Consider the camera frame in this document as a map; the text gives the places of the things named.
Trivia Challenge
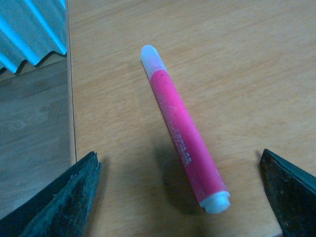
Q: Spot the grey pleated curtain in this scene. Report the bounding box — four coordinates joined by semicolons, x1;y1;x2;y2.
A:
0;0;67;73

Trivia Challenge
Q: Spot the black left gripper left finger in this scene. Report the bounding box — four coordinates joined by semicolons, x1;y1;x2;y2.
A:
0;152;101;237

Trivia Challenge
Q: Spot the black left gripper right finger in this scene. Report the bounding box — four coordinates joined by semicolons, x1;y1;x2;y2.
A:
260;149;316;237

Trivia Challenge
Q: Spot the pink marker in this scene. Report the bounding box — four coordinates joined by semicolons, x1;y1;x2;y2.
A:
140;45;230;214

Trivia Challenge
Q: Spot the wooden nightstand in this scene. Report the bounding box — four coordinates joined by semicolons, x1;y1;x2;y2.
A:
67;0;316;237

